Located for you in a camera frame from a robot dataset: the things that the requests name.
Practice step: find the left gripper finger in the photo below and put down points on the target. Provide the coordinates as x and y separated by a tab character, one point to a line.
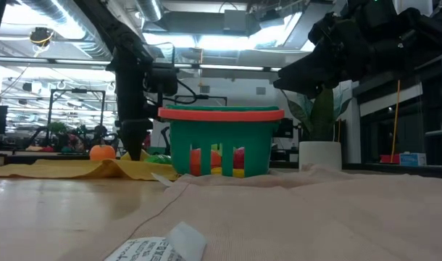
135	137

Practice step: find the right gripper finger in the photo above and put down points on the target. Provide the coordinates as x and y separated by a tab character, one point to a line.
308	78

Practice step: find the green toy cucumber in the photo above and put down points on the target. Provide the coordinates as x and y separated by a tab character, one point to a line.
159	159

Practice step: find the small orange toy tangerine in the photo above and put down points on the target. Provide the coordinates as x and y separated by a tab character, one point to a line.
102	153

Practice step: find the red toy fruit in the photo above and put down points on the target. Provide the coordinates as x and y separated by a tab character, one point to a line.
239	157

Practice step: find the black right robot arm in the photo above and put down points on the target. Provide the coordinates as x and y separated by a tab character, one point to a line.
405	32

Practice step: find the green leafy plant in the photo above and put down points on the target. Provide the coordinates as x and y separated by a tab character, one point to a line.
322	116

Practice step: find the small white cloth label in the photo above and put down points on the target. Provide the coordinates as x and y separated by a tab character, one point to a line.
162	179

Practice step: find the green background plant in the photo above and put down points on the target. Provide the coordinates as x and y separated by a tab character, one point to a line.
57	127

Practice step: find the white plant pot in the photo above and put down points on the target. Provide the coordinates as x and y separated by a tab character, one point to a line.
320	156

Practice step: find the thin orange rod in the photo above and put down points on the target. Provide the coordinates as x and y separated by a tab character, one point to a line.
395	119

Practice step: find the yellow cloth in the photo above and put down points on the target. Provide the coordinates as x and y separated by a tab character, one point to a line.
43	169

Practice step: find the white paper label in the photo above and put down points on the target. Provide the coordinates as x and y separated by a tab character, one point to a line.
148	250

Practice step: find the red box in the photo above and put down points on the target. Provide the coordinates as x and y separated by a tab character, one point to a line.
389	158

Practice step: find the blue cardboard box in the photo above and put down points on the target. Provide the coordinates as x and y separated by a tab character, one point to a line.
413	159

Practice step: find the black metal background frame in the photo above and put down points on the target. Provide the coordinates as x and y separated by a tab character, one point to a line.
51	108

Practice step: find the black overhead camera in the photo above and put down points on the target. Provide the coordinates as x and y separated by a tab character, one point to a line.
41	36

